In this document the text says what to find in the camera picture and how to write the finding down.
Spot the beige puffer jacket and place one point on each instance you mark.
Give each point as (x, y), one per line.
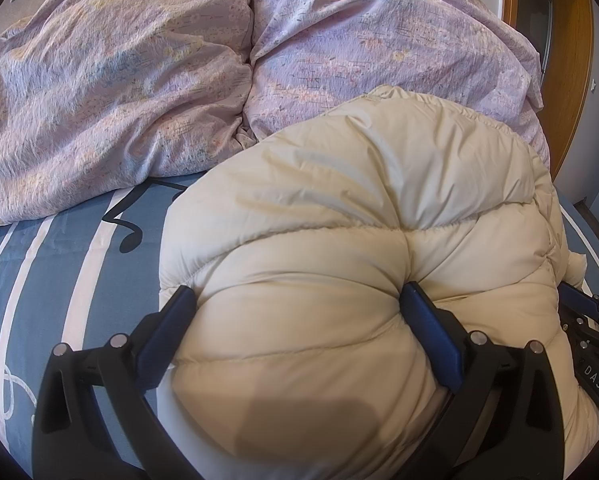
(359, 220)

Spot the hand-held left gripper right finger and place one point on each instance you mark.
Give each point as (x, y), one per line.
(437, 340)

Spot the blue white striped bed sheet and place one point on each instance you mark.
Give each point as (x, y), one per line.
(34, 280)

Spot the wooden door frame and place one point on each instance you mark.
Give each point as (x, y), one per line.
(572, 60)

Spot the pink floral duvet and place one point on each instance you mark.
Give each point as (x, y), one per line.
(129, 85)

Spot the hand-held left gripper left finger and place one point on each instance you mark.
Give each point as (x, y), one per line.
(165, 332)

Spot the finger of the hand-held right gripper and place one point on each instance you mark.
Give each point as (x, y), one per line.
(582, 302)

